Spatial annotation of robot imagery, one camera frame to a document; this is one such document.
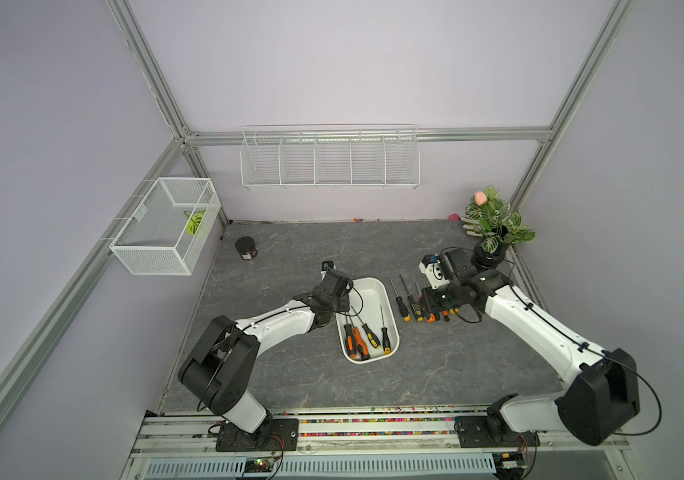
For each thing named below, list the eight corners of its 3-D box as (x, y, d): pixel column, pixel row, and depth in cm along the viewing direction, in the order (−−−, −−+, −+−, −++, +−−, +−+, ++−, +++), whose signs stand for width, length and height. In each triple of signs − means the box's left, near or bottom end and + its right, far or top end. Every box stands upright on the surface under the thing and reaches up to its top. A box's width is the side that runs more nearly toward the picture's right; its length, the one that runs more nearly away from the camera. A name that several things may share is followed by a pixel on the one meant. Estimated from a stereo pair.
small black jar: (235, 260, 112) (231, 252, 109) (240, 244, 117) (236, 236, 114) (256, 260, 112) (253, 252, 109) (260, 244, 117) (257, 236, 114)
